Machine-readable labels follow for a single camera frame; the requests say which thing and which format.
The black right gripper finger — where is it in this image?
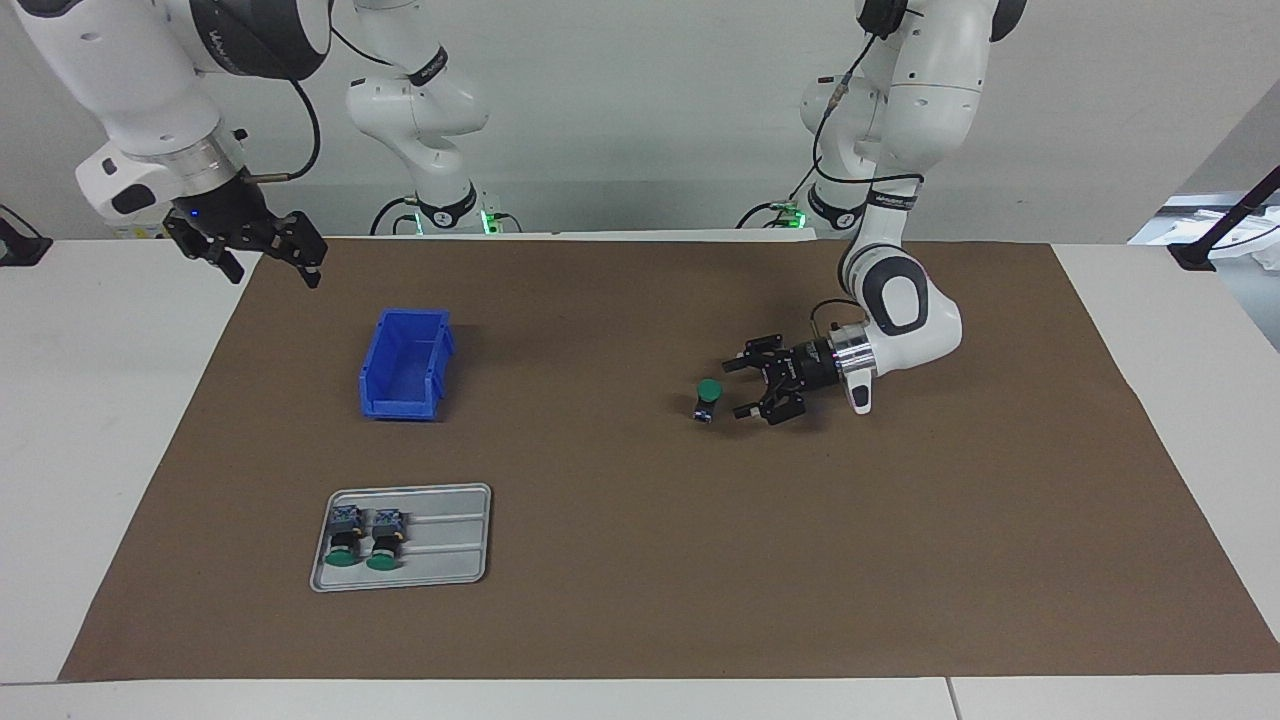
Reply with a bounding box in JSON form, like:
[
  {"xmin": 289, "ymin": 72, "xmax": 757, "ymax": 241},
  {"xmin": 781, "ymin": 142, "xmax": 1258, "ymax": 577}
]
[
  {"xmin": 260, "ymin": 210, "xmax": 330, "ymax": 290},
  {"xmin": 162, "ymin": 212, "xmax": 247, "ymax": 287}
]

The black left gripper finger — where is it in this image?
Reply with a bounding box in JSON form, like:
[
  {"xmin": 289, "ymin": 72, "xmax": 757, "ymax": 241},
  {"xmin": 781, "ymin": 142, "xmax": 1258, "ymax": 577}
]
[
  {"xmin": 732, "ymin": 386, "xmax": 809, "ymax": 428},
  {"xmin": 721, "ymin": 334, "xmax": 793, "ymax": 377}
]

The brown paper mat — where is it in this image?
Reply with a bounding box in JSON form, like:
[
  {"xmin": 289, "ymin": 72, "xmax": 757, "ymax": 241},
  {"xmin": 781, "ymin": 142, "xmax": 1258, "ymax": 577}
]
[{"xmin": 58, "ymin": 238, "xmax": 1280, "ymax": 683}]

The blue plastic bin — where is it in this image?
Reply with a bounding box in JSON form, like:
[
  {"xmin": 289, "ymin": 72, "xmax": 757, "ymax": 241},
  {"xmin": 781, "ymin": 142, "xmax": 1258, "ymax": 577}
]
[{"xmin": 358, "ymin": 308, "xmax": 457, "ymax": 423}]

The grey metal tray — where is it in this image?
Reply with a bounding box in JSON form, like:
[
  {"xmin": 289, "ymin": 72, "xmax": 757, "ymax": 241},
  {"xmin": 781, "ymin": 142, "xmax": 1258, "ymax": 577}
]
[{"xmin": 308, "ymin": 483, "xmax": 493, "ymax": 594}]

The white background clutter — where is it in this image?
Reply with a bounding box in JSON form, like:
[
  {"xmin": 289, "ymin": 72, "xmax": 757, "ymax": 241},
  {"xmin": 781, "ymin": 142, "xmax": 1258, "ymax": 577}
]
[{"xmin": 1130, "ymin": 195, "xmax": 1280, "ymax": 266}]

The black stand with rod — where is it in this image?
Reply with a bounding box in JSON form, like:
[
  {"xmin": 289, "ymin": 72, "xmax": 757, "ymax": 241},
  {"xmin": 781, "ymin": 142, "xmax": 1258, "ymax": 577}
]
[{"xmin": 1168, "ymin": 165, "xmax": 1280, "ymax": 273}]

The black right base cable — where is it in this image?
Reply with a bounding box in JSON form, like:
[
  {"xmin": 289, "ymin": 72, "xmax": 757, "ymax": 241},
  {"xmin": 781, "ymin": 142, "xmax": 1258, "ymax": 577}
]
[{"xmin": 370, "ymin": 196, "xmax": 421, "ymax": 237}]

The black base cable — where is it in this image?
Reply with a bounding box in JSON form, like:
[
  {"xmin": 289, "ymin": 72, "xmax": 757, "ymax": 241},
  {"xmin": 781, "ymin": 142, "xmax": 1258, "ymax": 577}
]
[
  {"xmin": 738, "ymin": 150, "xmax": 831, "ymax": 229},
  {"xmin": 370, "ymin": 196, "xmax": 421, "ymax": 237}
]

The black left base cable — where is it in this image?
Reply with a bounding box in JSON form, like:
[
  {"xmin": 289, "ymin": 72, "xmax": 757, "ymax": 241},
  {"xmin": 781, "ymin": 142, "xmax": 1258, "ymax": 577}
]
[{"xmin": 738, "ymin": 150, "xmax": 831, "ymax": 229}]

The black clamp mount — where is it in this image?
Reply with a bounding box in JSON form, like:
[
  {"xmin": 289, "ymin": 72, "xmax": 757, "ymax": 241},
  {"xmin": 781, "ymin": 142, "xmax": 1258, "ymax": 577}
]
[{"xmin": 0, "ymin": 205, "xmax": 53, "ymax": 267}]

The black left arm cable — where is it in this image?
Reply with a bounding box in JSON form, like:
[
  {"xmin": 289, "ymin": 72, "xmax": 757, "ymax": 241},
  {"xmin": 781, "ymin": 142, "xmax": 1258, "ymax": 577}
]
[{"xmin": 808, "ymin": 25, "xmax": 926, "ymax": 336}]

